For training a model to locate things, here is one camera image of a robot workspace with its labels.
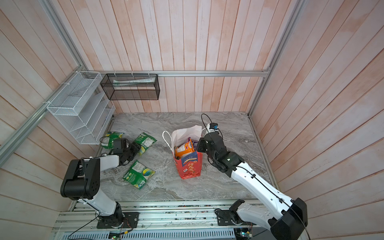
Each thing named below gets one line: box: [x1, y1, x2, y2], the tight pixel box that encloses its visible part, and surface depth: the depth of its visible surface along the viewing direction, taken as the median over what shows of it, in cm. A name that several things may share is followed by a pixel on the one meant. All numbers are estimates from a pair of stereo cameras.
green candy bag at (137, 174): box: [122, 160, 156, 190], surface depth 88 cm
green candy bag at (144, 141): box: [133, 132, 158, 156], surface depth 103 cm
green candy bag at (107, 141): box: [101, 131, 124, 149], surface depth 103 cm
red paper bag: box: [162, 125, 203, 180], surface depth 83 cm
